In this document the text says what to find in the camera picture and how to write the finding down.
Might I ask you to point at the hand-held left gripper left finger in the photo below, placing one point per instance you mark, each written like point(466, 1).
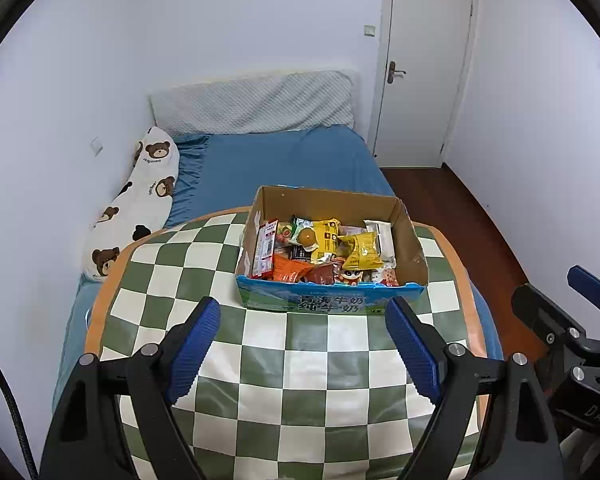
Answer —
point(195, 345)

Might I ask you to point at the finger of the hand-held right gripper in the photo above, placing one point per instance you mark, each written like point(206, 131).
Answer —
point(542, 312)
point(595, 287)

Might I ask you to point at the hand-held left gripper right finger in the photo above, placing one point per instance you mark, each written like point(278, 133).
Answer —
point(412, 345)

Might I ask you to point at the cardboard box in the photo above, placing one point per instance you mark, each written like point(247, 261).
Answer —
point(325, 302)

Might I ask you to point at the white snack packet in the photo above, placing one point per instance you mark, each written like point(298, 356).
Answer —
point(384, 240)

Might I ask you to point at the green candy packet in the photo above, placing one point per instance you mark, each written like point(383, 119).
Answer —
point(300, 224)

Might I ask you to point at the pile of mixed snacks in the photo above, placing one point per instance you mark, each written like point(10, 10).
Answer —
point(330, 275)

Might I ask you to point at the green white checkered mat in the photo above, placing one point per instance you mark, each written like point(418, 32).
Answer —
point(290, 360)

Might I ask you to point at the orange snack packet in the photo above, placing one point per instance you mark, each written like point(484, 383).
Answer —
point(287, 270)

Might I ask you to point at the yellow snack packet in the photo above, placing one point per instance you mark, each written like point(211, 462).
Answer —
point(325, 240)

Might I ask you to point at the bear print pillow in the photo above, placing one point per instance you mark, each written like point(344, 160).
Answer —
point(145, 195)

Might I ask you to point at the blue bed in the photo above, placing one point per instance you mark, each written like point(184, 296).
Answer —
point(280, 160)

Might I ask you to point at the white headboard cushion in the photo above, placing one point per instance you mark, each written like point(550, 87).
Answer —
point(250, 102)

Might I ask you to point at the white door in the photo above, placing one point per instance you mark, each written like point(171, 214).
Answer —
point(420, 60)

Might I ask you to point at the white wall outlet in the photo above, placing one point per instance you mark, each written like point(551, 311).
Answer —
point(96, 146)

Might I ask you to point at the white light switch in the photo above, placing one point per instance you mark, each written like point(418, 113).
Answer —
point(369, 30)

